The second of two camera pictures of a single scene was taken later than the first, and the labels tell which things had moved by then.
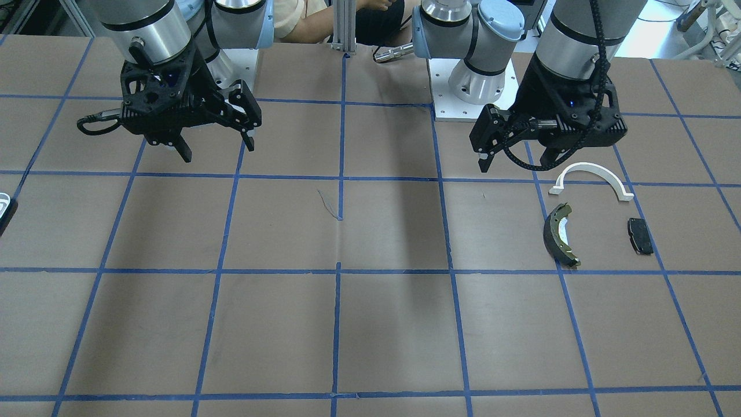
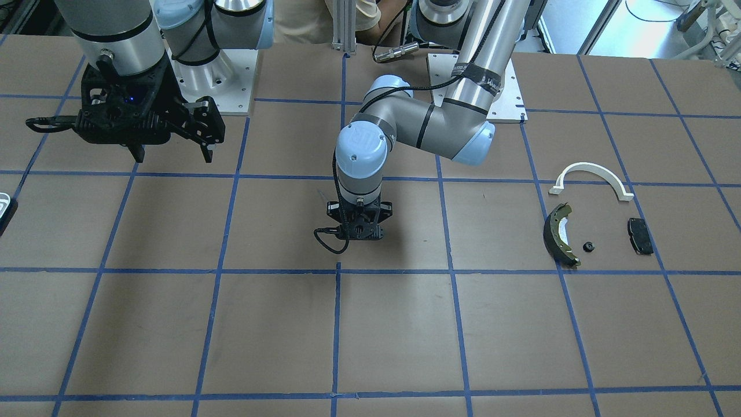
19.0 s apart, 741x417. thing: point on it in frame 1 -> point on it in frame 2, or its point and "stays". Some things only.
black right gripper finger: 183,149 -> 138,152
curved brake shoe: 557,245 stays
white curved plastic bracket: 585,167 stays
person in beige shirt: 378,22 stays
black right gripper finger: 248,141 -> 207,154
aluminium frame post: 344,13 stays
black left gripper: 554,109 -> 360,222
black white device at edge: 8,208 stays
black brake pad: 639,236 stays
